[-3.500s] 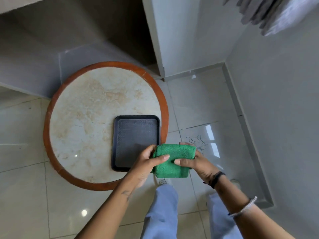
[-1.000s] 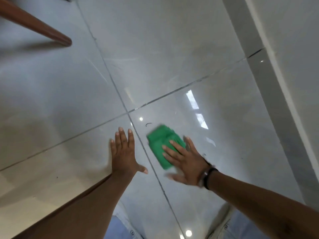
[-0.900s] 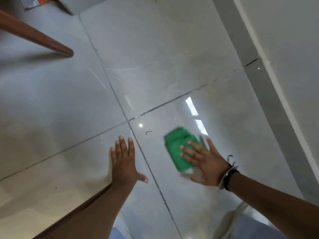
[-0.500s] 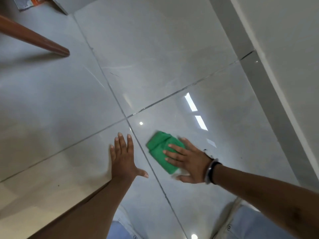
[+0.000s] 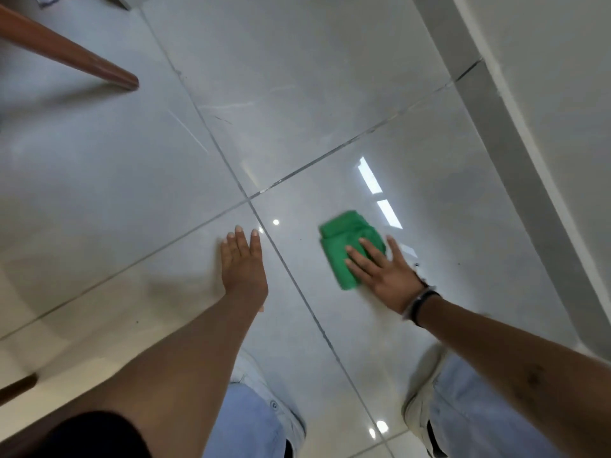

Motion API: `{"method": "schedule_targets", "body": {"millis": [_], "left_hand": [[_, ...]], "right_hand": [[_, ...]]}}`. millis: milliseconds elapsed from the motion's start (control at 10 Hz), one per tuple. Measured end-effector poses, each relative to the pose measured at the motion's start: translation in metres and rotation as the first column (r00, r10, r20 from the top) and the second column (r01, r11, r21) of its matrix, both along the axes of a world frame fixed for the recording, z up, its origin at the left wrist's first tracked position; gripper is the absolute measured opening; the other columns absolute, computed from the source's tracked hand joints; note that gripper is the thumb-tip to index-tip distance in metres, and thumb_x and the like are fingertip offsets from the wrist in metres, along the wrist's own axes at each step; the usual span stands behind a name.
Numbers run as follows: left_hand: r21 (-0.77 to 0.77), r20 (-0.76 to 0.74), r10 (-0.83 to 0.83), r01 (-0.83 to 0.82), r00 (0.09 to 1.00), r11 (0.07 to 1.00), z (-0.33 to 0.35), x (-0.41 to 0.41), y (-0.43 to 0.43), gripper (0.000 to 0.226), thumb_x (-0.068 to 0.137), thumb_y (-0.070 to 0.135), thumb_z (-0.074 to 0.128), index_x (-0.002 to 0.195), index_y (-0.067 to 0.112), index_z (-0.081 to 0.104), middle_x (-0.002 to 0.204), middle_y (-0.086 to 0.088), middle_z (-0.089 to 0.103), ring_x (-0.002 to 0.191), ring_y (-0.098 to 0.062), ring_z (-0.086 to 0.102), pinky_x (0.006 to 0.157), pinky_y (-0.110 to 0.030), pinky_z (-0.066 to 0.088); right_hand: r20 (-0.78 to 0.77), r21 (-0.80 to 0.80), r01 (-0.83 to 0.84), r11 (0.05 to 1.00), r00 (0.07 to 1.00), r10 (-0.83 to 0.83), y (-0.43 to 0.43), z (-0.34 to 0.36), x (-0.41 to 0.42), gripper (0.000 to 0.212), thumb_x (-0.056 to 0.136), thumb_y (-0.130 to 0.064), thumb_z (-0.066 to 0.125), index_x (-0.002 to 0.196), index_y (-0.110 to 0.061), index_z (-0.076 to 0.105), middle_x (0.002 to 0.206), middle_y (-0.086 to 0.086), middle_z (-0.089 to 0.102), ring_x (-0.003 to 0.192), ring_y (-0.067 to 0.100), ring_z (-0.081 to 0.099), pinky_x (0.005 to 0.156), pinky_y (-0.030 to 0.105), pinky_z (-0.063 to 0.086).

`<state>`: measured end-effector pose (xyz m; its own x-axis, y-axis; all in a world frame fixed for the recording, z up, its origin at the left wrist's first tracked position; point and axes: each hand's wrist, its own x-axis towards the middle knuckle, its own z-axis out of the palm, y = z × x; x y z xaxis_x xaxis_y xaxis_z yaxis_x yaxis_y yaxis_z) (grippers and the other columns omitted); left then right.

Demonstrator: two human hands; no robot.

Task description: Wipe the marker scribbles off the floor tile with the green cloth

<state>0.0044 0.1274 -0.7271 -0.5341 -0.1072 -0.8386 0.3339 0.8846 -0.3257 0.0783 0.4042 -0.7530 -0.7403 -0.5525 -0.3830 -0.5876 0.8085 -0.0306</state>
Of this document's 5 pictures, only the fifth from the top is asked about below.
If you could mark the person's left hand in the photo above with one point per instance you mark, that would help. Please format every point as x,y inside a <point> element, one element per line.
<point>243,274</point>

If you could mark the person's right hand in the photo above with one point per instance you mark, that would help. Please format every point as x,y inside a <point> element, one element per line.
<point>389,281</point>

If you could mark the person's right little finger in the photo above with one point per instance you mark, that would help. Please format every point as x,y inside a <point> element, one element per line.
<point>395,250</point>

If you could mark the person's left middle finger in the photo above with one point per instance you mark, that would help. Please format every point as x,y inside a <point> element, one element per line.
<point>240,242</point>

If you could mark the person's right middle finger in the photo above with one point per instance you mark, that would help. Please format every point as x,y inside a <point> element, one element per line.
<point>359,257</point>

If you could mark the green cleaning cloth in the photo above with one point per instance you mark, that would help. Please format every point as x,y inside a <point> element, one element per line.
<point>346,233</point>

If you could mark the person's left forearm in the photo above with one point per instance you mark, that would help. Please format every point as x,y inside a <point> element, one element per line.
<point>191,357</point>

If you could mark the person's right forearm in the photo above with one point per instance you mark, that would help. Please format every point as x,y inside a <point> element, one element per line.
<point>515,372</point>

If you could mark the black and white wristband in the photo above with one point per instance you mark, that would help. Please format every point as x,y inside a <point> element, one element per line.
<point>420,302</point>

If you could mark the white right shoe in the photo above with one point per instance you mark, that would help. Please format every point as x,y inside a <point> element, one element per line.
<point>420,410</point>

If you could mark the white shoe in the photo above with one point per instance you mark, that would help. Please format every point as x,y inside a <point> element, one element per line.
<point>420,410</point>
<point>277,405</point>

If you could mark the white left shoe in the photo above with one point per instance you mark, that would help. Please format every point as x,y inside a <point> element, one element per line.
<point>277,405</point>

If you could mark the light blue jeans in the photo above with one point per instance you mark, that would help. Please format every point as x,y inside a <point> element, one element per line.
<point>243,426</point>

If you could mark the black shirt sleeve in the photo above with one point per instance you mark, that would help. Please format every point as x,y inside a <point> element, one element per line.
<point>90,436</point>

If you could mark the brown wooden furniture leg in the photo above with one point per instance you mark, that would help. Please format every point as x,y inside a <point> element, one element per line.
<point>62,47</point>
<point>16,390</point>

